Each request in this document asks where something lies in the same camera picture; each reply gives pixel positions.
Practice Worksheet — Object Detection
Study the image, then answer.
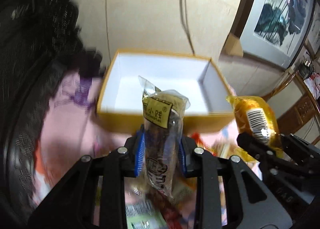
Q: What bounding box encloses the orange yellow snack packet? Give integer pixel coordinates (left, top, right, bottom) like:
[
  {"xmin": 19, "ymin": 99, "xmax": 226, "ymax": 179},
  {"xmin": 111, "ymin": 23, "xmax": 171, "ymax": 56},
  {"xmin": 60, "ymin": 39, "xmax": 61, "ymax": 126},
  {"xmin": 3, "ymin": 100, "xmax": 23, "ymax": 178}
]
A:
[{"xmin": 227, "ymin": 96, "xmax": 284, "ymax": 158}]

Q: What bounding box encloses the brown snack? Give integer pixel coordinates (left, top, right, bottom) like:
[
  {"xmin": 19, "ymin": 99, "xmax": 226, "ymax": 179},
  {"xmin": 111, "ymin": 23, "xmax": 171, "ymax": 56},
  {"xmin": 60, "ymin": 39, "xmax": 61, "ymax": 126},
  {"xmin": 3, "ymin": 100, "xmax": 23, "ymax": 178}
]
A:
[{"xmin": 139, "ymin": 76, "xmax": 190, "ymax": 196}]

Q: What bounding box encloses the cardboard corner protector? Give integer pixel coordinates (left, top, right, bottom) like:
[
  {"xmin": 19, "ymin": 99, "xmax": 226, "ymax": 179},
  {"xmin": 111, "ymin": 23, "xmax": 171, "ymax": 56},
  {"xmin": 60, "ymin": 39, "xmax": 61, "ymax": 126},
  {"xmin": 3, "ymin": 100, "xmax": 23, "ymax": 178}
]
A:
[{"xmin": 222, "ymin": 33, "xmax": 244, "ymax": 57}]

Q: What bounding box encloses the framed ink painting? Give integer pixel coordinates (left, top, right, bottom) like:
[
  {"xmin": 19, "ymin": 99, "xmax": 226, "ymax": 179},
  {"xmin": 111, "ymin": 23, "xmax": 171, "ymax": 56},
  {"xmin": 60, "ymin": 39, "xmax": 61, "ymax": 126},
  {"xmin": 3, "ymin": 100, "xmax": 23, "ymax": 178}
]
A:
[{"xmin": 233, "ymin": 0, "xmax": 316, "ymax": 69}]

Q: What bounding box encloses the wooden chair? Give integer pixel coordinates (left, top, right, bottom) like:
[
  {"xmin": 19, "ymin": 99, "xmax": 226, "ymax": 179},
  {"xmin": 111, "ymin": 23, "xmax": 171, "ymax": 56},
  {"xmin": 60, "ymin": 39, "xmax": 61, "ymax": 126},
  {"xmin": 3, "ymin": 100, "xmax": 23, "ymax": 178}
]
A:
[{"xmin": 263, "ymin": 71, "xmax": 319, "ymax": 147}]

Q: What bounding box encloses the pink floral tablecloth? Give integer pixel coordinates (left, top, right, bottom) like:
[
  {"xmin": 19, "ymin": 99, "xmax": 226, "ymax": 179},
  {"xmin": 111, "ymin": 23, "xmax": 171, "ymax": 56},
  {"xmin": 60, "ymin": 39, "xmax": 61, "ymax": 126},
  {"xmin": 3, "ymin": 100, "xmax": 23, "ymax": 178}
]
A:
[{"xmin": 30, "ymin": 71, "xmax": 263, "ymax": 229}]

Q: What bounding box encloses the yellow cardboard box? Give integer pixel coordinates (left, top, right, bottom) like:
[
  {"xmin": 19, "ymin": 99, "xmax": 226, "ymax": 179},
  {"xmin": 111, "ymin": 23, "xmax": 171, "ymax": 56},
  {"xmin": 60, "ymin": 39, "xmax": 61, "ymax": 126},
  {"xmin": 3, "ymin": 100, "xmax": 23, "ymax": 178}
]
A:
[{"xmin": 97, "ymin": 49, "xmax": 234, "ymax": 134}]

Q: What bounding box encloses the dark carved wooden furniture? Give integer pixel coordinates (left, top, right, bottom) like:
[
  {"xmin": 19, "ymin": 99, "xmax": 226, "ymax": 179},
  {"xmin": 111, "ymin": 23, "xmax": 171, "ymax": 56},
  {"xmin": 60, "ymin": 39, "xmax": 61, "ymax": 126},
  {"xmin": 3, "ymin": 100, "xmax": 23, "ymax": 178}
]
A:
[{"xmin": 1, "ymin": 0, "xmax": 102, "ymax": 226}]

